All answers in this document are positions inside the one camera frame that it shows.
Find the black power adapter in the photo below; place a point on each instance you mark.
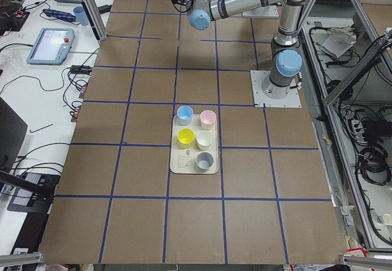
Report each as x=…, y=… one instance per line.
x=81, y=69

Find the blue cup on desk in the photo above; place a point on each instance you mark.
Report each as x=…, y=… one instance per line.
x=80, y=15

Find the near teach pendant tablet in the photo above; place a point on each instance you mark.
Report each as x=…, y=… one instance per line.
x=51, y=46

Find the blue power strip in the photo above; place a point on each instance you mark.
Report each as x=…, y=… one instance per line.
x=60, y=15

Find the beige plastic tray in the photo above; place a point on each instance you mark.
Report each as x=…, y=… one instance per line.
x=183, y=161

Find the light blue cup rear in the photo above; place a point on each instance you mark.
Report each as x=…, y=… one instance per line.
x=184, y=115

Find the black monitor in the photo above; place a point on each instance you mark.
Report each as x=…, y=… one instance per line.
x=12, y=133

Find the cream white plastic cup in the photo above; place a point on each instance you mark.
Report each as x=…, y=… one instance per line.
x=204, y=139

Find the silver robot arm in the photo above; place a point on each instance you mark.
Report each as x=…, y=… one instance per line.
x=287, y=61

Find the grey plastic cup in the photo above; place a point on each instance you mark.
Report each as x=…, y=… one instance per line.
x=204, y=161

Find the pink plastic cup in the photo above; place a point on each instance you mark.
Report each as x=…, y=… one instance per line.
x=208, y=118

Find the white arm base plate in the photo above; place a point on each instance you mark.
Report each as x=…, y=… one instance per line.
x=294, y=95

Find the aluminium frame post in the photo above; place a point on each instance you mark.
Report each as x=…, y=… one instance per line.
x=94, y=19

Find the yellow plastic cup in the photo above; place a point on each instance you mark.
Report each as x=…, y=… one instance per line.
x=185, y=138

